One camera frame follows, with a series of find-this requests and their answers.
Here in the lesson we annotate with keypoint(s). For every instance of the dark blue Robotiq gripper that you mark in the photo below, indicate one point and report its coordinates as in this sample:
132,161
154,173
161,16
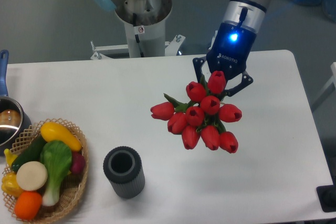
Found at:
233,42

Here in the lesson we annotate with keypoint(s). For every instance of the red tulip bouquet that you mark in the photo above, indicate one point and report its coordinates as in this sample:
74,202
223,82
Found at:
203,117

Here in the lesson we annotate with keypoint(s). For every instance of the dark grey ribbed vase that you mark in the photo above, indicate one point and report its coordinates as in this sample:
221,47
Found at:
123,168

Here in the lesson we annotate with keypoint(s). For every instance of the black device at table edge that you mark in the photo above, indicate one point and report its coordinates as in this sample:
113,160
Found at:
326,195

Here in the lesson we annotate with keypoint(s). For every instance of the red radish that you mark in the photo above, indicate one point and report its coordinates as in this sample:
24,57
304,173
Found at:
78,163

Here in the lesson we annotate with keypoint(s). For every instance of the yellow squash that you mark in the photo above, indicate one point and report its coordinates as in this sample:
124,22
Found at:
52,131

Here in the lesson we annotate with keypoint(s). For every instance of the green bok choy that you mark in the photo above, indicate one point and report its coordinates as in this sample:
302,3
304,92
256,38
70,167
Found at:
56,156

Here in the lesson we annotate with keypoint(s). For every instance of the green cucumber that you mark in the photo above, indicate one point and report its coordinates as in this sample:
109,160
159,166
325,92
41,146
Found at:
31,153

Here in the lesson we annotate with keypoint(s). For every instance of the beige round bun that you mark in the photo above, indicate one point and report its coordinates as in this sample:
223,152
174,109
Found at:
31,176

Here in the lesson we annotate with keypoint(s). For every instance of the yellow banana tip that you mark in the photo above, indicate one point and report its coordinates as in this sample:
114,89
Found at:
10,157

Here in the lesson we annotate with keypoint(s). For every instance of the orange fruit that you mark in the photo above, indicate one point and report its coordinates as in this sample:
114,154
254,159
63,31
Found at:
28,205

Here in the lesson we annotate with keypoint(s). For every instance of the yellow bell pepper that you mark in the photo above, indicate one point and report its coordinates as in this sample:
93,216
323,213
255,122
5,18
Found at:
10,185

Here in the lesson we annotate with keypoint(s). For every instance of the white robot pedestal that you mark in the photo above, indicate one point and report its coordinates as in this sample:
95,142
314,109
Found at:
144,24

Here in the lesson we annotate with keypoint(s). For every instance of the white frame at right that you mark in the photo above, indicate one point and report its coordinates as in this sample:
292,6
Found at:
327,89

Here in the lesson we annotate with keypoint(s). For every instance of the blue handled saucepan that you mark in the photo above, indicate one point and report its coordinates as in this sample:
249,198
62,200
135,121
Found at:
13,118

